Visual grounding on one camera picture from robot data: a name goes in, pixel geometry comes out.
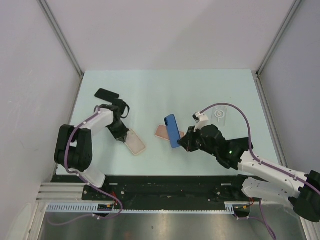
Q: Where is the right aluminium frame post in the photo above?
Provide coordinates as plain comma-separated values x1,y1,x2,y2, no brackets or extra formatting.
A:
255,0,305,77

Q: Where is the blue phone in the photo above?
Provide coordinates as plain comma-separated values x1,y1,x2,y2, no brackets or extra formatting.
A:
164,114,181,149

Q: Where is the pink phone case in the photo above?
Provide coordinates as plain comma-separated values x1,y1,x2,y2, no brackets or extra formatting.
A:
155,124,185,144

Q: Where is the black phone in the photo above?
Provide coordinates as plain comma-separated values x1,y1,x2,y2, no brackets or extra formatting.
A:
94,88,120,103

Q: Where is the clear phone case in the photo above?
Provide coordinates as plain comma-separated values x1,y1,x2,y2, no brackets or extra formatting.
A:
210,105,228,128

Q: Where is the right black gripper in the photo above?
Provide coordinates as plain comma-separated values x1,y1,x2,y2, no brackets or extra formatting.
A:
177,125,218,157

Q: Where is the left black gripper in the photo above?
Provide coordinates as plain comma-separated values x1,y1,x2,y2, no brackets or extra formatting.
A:
106,121,129,143

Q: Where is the white cable duct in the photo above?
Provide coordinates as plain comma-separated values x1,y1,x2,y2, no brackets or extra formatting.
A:
45,202,251,215

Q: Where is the left aluminium frame post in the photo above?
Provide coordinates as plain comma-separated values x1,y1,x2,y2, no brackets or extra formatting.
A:
36,0,84,80

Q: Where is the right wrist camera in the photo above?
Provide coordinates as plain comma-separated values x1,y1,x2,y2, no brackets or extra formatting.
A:
192,112,209,132

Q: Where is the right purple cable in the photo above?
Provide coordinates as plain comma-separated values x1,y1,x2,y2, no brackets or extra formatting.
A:
197,102,320,240

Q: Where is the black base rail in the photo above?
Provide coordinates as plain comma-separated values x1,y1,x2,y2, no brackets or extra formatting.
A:
49,174,276,211

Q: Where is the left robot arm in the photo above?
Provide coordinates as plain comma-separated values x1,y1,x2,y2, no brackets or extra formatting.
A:
54,98,130,200

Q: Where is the aluminium frame post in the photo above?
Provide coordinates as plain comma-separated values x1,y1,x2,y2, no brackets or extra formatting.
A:
36,0,84,80
255,0,305,77

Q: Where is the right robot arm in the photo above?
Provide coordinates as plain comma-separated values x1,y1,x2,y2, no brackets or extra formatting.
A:
178,125,320,223

